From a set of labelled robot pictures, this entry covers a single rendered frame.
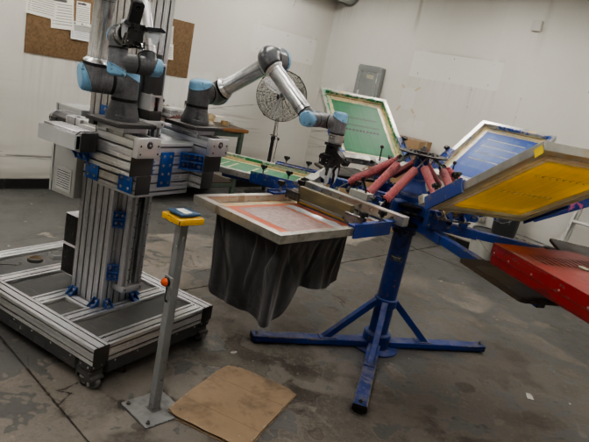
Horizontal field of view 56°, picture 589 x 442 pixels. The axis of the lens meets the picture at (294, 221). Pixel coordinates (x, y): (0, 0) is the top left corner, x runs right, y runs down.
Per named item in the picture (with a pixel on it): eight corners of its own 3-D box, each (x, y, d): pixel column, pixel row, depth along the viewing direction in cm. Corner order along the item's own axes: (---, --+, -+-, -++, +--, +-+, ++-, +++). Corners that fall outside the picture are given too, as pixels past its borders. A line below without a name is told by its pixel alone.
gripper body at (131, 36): (145, 48, 203) (135, 49, 213) (149, 24, 202) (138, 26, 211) (124, 44, 198) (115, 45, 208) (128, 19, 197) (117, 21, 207)
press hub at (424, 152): (380, 367, 344) (437, 153, 310) (333, 338, 369) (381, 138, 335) (414, 352, 372) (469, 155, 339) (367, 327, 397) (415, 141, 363)
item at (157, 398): (145, 430, 244) (177, 223, 221) (120, 403, 258) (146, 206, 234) (187, 414, 261) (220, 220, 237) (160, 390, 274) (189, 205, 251)
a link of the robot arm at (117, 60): (137, 78, 221) (139, 50, 219) (109, 74, 215) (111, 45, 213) (131, 78, 227) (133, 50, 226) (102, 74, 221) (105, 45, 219)
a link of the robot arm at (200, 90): (180, 102, 291) (185, 75, 287) (196, 103, 303) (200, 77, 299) (200, 106, 286) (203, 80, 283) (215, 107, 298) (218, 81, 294)
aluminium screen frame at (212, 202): (279, 245, 222) (280, 235, 221) (192, 202, 259) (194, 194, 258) (388, 231, 280) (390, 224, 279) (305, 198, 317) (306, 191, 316)
